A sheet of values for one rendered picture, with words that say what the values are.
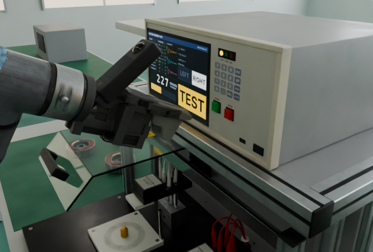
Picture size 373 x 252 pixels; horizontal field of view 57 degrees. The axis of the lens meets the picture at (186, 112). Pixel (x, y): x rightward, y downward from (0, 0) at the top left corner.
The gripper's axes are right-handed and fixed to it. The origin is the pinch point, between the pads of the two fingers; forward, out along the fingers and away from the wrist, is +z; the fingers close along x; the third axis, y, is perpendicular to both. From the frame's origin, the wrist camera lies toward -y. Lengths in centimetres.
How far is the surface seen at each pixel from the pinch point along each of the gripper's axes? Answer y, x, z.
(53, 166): 20.2, -16.1, -13.8
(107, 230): 40.4, -24.8, 9.1
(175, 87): -2.5, -15.1, 6.6
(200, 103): -1.6, -5.5, 6.9
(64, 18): -12, -469, 103
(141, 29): -16, -88, 31
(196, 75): -6.6, -7.0, 4.6
